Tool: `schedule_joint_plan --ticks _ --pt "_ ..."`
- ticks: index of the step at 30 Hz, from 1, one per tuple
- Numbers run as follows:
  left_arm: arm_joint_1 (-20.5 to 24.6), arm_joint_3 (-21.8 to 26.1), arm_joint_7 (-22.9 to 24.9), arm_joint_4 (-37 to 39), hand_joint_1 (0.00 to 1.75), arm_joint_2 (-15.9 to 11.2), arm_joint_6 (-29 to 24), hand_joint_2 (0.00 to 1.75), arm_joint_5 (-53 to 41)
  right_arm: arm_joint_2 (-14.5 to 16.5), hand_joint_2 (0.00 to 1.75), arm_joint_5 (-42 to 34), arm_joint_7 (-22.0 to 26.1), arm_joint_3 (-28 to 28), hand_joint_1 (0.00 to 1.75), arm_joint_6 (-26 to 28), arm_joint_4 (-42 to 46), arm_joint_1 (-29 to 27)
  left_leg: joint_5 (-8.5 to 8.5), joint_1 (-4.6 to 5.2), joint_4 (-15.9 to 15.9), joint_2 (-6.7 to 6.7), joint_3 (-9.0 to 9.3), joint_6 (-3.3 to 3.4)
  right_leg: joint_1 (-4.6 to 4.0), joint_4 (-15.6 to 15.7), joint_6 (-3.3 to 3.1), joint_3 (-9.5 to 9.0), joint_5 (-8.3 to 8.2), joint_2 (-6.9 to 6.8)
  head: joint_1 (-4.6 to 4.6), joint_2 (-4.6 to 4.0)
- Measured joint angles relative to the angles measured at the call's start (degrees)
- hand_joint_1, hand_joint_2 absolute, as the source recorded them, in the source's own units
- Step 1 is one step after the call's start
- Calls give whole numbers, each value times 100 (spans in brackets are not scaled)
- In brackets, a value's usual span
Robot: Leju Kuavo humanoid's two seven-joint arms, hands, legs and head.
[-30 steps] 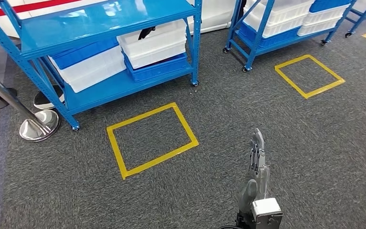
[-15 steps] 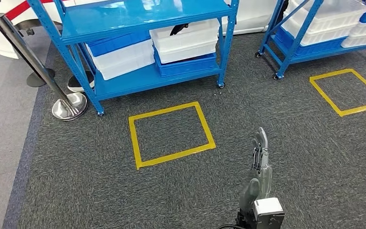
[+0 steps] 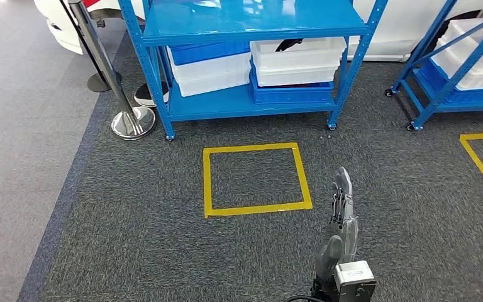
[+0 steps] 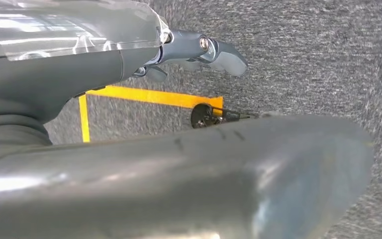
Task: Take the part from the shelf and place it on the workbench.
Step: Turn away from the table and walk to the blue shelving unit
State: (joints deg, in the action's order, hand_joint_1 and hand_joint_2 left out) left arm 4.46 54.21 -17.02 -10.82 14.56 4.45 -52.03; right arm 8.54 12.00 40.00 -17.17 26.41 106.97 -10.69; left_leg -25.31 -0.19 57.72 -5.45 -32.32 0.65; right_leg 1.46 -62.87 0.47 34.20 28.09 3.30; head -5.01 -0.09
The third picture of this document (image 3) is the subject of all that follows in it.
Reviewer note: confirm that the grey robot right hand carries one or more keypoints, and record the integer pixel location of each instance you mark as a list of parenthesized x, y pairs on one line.
[(337, 233)]

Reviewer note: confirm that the small black part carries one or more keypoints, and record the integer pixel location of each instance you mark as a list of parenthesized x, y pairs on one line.
[(288, 43)]

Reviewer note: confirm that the blue metal shelf rack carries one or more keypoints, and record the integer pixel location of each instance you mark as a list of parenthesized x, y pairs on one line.
[(245, 25)]

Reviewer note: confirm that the blue rack with casters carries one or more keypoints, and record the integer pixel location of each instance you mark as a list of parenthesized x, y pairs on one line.
[(454, 102)]

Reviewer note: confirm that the white car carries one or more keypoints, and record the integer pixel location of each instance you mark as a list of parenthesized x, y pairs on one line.
[(66, 33)]

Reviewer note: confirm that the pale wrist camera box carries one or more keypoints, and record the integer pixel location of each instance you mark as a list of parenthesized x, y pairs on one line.
[(354, 275)]

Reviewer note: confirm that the black camera bracket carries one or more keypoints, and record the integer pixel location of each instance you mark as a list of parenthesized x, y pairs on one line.
[(350, 294)]

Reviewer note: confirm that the chrome stanchion post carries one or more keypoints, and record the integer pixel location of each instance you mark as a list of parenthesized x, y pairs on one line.
[(133, 123), (150, 96)]

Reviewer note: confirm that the black stanchion post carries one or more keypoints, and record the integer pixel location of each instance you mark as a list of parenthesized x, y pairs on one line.
[(100, 81)]

